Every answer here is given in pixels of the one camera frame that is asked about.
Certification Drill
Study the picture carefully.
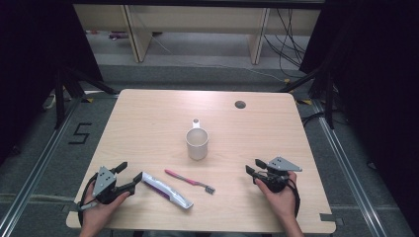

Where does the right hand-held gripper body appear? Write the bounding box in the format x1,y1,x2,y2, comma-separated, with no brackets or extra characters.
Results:
251,156,303,194

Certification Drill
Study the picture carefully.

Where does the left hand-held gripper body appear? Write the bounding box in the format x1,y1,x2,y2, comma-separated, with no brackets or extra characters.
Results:
92,166,136,205

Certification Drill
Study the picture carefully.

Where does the white purple toothpaste tube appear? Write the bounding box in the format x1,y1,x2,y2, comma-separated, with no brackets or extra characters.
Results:
140,171,195,210

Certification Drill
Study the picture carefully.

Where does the pink toothbrush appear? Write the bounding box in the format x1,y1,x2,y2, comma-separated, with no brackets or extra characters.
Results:
164,169,216,196

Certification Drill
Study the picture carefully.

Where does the white cup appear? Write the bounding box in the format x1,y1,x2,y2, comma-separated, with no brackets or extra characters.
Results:
185,118,210,162

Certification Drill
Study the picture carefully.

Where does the person's right hand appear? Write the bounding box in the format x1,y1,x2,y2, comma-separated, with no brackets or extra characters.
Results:
255,171,299,222

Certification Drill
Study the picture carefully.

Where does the person's left hand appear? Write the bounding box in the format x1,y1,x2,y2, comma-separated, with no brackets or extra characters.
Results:
80,189,131,230

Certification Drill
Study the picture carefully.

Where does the grey tape piece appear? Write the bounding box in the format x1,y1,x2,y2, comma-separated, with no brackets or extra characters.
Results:
319,212,344,227

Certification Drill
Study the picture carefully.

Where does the black metal stand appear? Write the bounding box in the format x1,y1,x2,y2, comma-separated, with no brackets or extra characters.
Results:
277,64,336,130
53,64,121,130

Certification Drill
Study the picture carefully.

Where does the black curtain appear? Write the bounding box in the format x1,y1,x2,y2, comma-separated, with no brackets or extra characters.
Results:
0,0,104,166
298,0,419,228

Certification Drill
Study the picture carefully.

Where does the beige wooden desk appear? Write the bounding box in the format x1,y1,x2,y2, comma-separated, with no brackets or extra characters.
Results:
72,3,322,65

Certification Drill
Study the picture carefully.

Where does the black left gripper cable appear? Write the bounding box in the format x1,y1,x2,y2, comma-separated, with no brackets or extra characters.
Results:
77,173,100,228

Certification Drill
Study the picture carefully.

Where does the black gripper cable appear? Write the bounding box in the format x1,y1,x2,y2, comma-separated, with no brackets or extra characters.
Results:
287,179,301,219
77,173,100,228

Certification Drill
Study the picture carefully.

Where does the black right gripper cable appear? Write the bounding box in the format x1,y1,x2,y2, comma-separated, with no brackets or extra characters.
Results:
287,179,301,219

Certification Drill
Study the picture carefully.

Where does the grey strap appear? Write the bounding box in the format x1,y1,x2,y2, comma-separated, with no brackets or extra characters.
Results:
78,201,99,212

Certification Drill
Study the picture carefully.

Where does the black floor cable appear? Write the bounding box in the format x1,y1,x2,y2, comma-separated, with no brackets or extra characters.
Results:
300,111,328,128

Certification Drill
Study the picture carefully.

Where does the metal floor rail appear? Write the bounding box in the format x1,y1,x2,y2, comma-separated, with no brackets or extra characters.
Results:
0,98,83,237
310,99,387,237

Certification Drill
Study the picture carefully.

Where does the bundle of black cables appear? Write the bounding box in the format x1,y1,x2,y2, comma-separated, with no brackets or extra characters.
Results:
263,8,311,79

